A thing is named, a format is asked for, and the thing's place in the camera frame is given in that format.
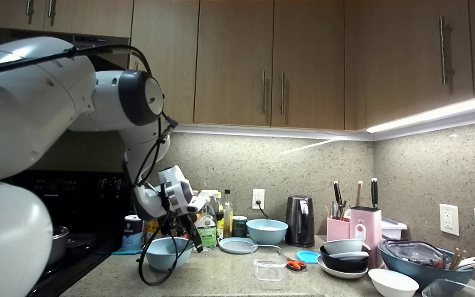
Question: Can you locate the gray bowl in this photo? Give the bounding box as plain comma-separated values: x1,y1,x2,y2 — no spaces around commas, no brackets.
319,238,367,256

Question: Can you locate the gray gripper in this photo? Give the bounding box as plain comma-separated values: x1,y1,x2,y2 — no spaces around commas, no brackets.
158,164,211,255

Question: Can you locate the white wall outlet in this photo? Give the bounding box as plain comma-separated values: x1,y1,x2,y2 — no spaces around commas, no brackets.
438,204,461,238
250,189,267,212

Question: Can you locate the light blue plate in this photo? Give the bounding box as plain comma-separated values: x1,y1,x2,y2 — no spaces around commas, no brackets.
217,237,260,256

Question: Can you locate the black handled knife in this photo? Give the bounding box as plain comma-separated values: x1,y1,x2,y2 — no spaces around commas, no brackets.
369,177,381,212
331,181,344,220

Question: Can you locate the black bowl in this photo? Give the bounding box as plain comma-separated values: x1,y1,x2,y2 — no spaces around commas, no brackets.
318,247,371,275

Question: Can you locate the white lidded can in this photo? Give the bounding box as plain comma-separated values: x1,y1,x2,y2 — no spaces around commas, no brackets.
120,214,145,253

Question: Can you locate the white box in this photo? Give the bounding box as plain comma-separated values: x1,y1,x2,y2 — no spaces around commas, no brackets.
381,219,410,243

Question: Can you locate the black pan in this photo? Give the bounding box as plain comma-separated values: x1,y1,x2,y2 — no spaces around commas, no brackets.
46,225,72,270

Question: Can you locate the green label bottle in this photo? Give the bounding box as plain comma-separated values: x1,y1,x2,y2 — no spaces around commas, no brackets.
194,214,219,252

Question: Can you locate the brown handled knife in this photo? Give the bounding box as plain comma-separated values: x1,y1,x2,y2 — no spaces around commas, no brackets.
354,179,364,210

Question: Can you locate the under-cabinet light strip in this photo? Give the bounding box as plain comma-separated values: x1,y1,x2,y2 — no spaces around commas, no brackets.
364,91,475,139
169,123,372,144

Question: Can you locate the small orange object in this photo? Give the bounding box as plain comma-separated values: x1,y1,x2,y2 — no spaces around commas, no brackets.
285,260,308,275

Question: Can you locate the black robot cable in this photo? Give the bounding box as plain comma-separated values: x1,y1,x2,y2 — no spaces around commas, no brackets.
0,44,201,289

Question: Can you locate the clear glass lid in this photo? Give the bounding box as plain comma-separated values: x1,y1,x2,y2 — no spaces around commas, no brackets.
384,240,455,268

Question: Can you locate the kitchen range stove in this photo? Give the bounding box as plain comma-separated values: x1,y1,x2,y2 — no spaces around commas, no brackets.
3,169,140,297

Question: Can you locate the pink knife block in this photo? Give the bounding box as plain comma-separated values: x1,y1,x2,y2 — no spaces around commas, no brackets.
348,205,384,271

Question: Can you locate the clear glass container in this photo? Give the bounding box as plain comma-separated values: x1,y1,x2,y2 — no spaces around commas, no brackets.
420,278,475,297

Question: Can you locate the dark glass bottle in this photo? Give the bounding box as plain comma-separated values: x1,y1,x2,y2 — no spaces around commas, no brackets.
214,192,225,242

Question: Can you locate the clear plastic bowl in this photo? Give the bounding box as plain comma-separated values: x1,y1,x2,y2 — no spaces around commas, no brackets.
252,256,288,285

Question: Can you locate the white bowl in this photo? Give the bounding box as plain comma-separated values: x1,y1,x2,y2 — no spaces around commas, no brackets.
366,268,420,297

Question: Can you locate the metal cabinet handle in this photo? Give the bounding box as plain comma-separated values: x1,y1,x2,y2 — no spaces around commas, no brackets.
23,0,36,25
260,70,272,120
278,72,290,120
437,16,456,98
46,0,57,29

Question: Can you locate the pink utensil holder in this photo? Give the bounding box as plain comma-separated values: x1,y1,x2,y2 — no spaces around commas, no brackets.
324,215,352,245

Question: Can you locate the dark lidded jar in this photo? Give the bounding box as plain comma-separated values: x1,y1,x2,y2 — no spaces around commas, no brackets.
232,215,249,240

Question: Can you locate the white spoon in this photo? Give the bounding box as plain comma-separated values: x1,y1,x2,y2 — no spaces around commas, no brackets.
456,256,475,273

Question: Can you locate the light blue bowl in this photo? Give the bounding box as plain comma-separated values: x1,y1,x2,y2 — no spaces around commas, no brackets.
143,237,196,275
244,219,290,247

